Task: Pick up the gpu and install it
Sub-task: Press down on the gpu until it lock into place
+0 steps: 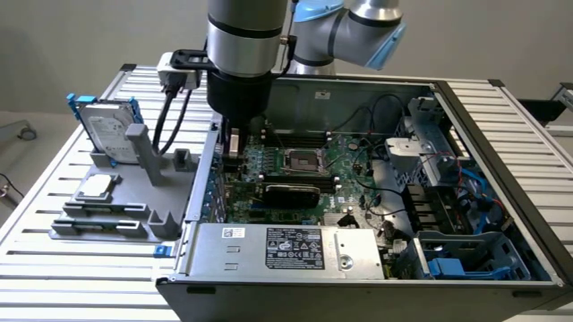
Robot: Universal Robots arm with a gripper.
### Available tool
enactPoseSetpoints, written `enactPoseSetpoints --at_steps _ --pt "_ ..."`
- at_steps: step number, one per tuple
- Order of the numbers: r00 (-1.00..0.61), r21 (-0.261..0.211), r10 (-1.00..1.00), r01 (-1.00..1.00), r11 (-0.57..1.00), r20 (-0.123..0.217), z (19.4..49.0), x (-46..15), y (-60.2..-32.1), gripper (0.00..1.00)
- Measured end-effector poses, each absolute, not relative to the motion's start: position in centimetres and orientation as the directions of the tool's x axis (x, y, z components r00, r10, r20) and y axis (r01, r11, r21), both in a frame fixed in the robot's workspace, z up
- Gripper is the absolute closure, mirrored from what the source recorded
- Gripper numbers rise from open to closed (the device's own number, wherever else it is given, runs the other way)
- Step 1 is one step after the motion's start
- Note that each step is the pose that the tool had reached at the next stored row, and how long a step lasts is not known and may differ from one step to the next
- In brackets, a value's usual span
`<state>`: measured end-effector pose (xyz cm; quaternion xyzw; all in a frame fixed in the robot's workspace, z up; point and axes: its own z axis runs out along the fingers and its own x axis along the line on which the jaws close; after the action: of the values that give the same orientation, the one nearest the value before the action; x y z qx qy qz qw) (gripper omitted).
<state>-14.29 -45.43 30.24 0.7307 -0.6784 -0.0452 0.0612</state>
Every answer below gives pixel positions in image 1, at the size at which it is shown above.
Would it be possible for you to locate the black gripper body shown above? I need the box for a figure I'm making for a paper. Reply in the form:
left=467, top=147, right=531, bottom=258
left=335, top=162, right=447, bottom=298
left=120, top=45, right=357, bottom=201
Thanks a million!
left=205, top=70, right=275, bottom=130

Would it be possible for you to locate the black RAM slot bank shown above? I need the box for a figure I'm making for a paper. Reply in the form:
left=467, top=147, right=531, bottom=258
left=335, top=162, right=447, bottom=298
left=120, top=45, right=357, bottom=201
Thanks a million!
left=261, top=131, right=332, bottom=149
left=263, top=174, right=337, bottom=195

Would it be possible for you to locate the CPU socket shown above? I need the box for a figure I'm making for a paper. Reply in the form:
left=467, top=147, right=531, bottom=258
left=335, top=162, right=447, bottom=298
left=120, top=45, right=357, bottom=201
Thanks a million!
left=281, top=147, right=327, bottom=176

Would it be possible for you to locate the grey parts rack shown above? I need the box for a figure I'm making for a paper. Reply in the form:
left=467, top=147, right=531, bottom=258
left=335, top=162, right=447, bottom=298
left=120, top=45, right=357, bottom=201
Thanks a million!
left=49, top=123, right=202, bottom=241

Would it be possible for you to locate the black graphics card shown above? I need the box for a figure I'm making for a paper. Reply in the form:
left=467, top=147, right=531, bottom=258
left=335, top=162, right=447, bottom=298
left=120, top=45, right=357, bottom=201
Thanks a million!
left=261, top=182, right=321, bottom=208

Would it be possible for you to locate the hard disk in blue caddy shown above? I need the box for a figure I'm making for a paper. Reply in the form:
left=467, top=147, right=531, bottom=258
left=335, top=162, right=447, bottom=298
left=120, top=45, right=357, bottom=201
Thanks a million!
left=65, top=94, right=145, bottom=166

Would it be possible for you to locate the green motherboard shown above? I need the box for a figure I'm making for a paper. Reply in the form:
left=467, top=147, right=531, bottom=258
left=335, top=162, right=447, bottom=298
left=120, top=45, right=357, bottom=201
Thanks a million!
left=201, top=129, right=389, bottom=226

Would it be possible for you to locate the silver chipset heatsink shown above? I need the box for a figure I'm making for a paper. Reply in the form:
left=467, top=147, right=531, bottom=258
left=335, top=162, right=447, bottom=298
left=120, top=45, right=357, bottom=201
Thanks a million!
left=320, top=214, right=355, bottom=226

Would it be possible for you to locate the silver CPU chip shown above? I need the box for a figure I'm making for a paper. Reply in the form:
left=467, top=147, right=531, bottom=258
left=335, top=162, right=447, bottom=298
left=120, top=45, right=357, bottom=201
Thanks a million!
left=81, top=174, right=113, bottom=199

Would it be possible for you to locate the silver power supply unit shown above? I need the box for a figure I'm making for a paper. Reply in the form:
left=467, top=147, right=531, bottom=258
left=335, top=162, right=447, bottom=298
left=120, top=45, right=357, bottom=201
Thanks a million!
left=182, top=222, right=387, bottom=281

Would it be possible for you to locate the silver metal disk bay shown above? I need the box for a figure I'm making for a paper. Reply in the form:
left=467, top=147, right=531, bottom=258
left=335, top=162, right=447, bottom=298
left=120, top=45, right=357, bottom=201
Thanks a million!
left=383, top=96, right=476, bottom=187

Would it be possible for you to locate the grey caster wheel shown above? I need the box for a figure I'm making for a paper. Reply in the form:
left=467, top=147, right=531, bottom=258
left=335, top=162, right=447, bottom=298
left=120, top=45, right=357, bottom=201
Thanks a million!
left=15, top=121, right=37, bottom=141

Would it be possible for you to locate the black fan shroud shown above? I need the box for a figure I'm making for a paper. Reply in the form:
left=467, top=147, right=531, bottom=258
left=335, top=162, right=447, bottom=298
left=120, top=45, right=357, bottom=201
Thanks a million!
left=400, top=182, right=468, bottom=233

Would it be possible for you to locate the open black PC case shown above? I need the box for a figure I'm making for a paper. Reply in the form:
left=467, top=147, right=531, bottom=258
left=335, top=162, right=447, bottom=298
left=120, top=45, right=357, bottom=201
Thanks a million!
left=153, top=74, right=573, bottom=322

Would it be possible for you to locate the blue drive caddy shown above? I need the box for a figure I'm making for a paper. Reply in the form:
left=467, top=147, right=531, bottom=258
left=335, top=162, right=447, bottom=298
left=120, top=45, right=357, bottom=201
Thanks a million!
left=425, top=257, right=467, bottom=280

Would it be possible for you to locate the grey drive cage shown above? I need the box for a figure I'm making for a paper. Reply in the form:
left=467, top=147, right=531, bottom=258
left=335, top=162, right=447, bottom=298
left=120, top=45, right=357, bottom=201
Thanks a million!
left=400, top=230, right=534, bottom=281

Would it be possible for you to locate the neighbouring slatted metal table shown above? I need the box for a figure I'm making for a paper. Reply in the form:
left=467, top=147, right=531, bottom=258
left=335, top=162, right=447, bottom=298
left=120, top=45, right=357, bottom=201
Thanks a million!
left=516, top=82, right=573, bottom=137

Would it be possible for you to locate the black camera cable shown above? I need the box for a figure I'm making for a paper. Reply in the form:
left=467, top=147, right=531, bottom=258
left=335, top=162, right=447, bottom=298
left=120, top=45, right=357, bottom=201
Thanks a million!
left=150, top=82, right=176, bottom=157
left=158, top=85, right=193, bottom=156

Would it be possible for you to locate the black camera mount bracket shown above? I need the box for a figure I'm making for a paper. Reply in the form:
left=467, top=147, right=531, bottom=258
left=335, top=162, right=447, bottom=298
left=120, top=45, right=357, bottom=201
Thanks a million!
left=170, top=49, right=216, bottom=72

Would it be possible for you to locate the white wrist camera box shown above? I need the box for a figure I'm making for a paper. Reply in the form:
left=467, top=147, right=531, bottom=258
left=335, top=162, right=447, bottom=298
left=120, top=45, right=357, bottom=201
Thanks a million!
left=156, top=52, right=200, bottom=91

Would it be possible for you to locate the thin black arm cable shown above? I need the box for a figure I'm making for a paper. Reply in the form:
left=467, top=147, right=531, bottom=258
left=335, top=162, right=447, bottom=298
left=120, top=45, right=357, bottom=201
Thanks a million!
left=271, top=0, right=300, bottom=78

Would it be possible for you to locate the black looped wire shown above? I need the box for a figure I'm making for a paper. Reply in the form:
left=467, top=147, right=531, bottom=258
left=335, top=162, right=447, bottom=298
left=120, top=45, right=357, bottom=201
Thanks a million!
left=329, top=93, right=405, bottom=137

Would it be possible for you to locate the red wire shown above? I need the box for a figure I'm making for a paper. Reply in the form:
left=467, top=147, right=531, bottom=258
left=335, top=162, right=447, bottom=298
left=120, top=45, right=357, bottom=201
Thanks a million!
left=440, top=152, right=471, bottom=191

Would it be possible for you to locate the black floor cable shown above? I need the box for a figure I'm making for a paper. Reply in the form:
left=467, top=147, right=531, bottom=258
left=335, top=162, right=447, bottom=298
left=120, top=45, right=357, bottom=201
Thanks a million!
left=0, top=172, right=25, bottom=202

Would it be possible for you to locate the blue data wire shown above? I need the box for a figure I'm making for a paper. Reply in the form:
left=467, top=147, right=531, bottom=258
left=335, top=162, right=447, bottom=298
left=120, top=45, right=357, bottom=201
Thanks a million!
left=460, top=166, right=504, bottom=234

